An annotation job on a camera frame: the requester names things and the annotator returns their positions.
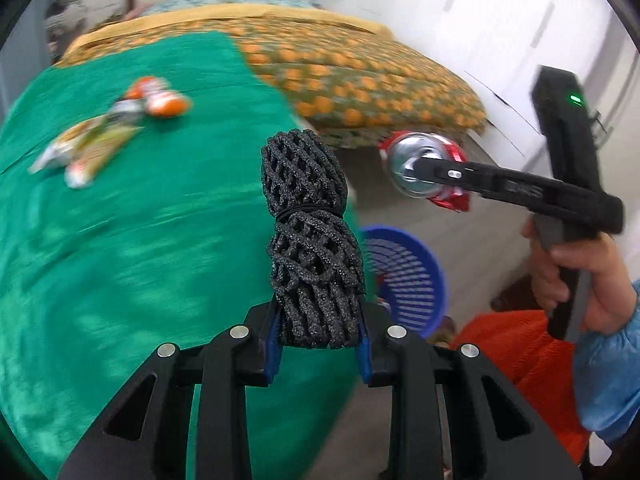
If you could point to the black foam net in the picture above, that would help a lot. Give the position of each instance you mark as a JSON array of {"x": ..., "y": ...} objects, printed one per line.
[{"x": 312, "y": 240}]

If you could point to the person's right hand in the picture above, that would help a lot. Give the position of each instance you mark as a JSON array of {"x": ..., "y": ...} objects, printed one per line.
[{"x": 595, "y": 280}]

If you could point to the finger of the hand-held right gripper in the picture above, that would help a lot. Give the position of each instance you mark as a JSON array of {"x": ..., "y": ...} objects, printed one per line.
[{"x": 460, "y": 175}]

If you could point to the blue plastic mesh basket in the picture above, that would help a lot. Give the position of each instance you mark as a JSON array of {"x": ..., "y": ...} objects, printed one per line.
[{"x": 405, "y": 280}]

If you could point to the red drink can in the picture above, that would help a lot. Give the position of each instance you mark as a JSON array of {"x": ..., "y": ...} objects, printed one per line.
[{"x": 425, "y": 170}]

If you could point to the white wardrobe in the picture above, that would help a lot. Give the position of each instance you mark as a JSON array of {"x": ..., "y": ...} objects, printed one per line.
[{"x": 475, "y": 25}]

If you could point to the yellow green snack packet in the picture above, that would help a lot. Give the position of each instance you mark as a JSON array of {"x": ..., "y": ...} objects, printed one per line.
[{"x": 85, "y": 142}]

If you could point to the person's leg in red pants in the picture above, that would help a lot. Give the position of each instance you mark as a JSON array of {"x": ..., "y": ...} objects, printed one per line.
[{"x": 525, "y": 370}]

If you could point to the person's right forearm blue sleeve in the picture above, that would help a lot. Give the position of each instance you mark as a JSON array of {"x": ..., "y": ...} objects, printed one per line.
[{"x": 607, "y": 375}]

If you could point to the person's foot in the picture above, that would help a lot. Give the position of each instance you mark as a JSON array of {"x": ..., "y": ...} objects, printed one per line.
[{"x": 444, "y": 331}]

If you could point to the orange patterned bed blanket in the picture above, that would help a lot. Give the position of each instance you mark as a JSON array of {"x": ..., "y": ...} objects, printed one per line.
[{"x": 350, "y": 75}]

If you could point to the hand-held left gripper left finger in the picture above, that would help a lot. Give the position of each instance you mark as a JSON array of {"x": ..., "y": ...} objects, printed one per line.
[{"x": 270, "y": 345}]

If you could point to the silver snack wrapper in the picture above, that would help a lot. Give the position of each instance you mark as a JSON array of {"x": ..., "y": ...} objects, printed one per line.
[{"x": 125, "y": 110}]

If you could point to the orange white snack packet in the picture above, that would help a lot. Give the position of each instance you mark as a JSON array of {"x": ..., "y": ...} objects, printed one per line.
[
  {"x": 167, "y": 104},
  {"x": 145, "y": 87}
]

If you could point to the green table cloth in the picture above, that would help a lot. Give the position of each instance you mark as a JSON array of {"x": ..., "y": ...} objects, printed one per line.
[{"x": 125, "y": 260}]

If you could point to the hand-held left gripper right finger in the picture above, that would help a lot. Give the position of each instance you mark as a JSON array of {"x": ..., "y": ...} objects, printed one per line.
[{"x": 364, "y": 355}]

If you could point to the small orange white packet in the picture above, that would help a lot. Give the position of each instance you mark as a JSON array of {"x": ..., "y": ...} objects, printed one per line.
[{"x": 82, "y": 172}]

